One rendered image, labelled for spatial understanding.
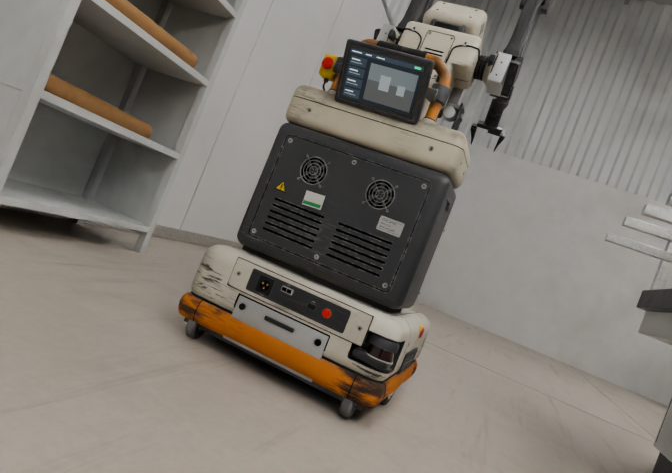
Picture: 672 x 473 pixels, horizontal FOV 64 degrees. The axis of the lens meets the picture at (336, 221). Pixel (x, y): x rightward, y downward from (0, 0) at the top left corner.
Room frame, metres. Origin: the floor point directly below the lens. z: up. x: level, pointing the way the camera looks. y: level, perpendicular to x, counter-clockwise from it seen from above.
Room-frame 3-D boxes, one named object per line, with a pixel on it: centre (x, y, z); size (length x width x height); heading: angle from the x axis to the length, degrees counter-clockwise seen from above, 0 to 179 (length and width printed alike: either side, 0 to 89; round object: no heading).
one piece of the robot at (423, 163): (1.65, -0.04, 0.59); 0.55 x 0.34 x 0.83; 71
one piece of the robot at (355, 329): (1.42, 0.02, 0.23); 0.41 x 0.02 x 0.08; 71
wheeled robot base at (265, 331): (1.74, -0.07, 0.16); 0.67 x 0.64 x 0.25; 161
